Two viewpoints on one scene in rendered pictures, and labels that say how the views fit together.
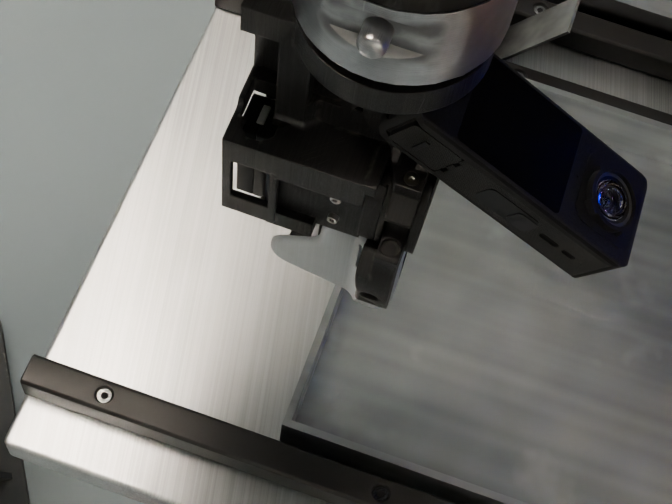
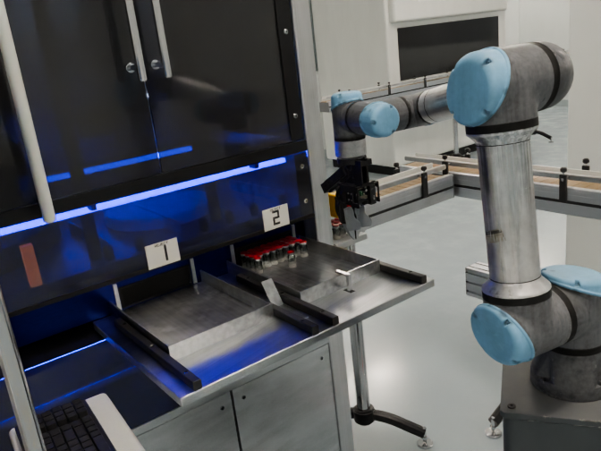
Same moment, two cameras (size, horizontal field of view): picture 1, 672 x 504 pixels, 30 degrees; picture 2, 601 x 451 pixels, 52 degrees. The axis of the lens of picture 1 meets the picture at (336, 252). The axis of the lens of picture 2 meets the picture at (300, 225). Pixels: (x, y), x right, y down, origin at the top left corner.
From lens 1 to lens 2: 1.67 m
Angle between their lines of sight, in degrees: 93
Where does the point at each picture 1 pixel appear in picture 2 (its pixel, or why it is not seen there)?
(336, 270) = (363, 219)
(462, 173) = not seen: hidden behind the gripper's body
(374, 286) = not seen: hidden behind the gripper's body
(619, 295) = (296, 276)
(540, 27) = (271, 290)
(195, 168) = (368, 302)
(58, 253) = not seen: outside the picture
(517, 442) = (335, 266)
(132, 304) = (396, 288)
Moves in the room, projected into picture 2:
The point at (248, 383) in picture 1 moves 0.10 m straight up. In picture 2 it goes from (380, 277) to (376, 241)
